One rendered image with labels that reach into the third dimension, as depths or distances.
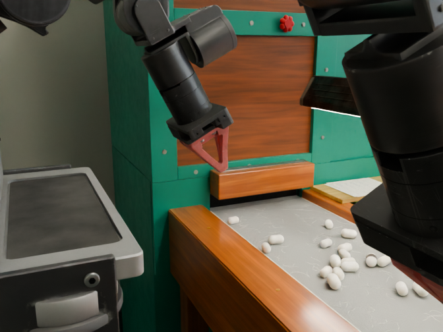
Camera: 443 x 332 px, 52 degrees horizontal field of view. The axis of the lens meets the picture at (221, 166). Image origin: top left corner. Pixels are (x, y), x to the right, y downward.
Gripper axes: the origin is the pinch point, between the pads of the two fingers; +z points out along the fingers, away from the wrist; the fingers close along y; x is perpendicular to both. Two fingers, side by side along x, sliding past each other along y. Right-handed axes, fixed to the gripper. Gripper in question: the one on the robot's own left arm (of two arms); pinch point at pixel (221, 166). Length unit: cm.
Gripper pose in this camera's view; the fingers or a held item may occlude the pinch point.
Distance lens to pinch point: 68.3
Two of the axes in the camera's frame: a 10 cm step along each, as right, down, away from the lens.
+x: -8.0, 5.4, -2.4
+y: -4.1, -2.2, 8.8
